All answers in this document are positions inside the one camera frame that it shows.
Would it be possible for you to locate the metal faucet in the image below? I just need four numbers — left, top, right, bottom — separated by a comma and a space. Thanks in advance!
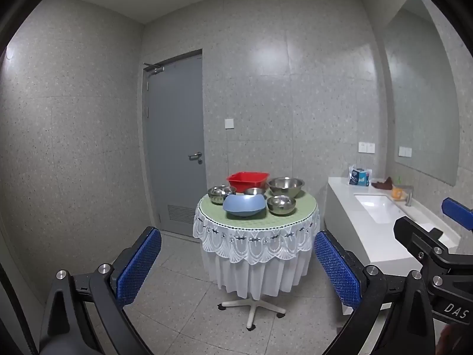
393, 184, 414, 207

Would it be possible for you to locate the white sink counter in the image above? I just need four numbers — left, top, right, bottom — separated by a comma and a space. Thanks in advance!
325, 177, 461, 317

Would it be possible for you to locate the red plastic basin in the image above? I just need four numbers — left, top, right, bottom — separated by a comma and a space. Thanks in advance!
226, 172, 270, 195

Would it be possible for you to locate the medium steel bowl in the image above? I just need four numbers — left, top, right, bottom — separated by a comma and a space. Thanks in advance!
208, 185, 237, 204
267, 195, 297, 216

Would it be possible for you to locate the white sink basin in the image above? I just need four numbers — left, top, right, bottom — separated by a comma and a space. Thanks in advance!
354, 194, 403, 224

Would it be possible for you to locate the white table base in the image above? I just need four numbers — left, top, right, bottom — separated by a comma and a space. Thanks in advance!
218, 296, 287, 330

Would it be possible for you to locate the grey door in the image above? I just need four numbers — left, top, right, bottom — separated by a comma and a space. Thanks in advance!
142, 49, 208, 238

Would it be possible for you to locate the blue white packet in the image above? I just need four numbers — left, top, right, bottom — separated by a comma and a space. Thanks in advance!
347, 166, 372, 187

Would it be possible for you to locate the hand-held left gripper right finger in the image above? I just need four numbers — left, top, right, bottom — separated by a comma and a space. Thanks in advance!
313, 230, 437, 355

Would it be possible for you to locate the large steel bowl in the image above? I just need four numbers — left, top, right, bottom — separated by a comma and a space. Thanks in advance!
267, 177, 305, 198

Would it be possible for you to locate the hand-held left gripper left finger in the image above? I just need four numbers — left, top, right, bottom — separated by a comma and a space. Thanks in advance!
39, 226, 162, 355

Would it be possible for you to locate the door vent grille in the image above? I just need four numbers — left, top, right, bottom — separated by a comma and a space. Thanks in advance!
167, 204, 196, 226

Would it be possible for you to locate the green checked table mat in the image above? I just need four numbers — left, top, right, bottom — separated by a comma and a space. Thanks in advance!
197, 188, 318, 230

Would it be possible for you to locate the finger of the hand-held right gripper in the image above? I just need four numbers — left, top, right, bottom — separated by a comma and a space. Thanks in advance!
441, 197, 473, 230
393, 216, 459, 267

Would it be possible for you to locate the blue plastic bowl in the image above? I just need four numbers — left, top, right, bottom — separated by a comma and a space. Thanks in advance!
222, 194, 267, 218

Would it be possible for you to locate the wall mirror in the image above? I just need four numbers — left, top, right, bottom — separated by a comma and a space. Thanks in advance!
384, 0, 461, 187

